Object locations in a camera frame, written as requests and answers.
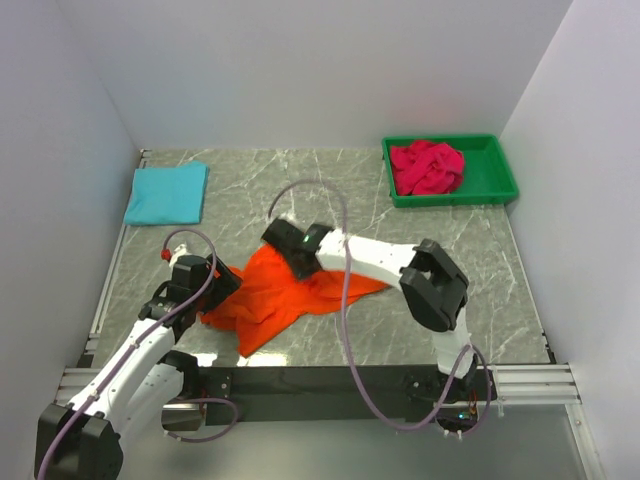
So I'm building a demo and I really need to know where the orange t shirt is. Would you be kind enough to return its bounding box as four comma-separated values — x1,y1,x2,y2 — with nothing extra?
198,244,391,359

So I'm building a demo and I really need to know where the crumpled pink t shirt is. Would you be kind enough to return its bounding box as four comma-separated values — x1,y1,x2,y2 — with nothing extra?
389,140,465,196

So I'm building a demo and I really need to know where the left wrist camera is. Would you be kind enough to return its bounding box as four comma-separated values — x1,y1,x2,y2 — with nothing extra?
161,243,190,268

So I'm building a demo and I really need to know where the aluminium frame rail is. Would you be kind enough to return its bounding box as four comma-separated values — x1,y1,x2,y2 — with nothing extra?
54,364,582,405

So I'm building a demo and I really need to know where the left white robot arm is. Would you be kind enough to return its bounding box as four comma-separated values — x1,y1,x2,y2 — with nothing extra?
34,253,242,479

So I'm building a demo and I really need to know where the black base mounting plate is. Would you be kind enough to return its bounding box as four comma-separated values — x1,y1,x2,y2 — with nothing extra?
172,365,498,430

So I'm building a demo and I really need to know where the folded light blue t shirt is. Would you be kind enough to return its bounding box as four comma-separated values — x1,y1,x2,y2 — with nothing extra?
124,161,209,226

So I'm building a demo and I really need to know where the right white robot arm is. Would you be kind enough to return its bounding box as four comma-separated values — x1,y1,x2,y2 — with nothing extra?
262,218,497,402

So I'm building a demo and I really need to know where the green plastic bin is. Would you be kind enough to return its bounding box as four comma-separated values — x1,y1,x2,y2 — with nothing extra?
382,134,519,208

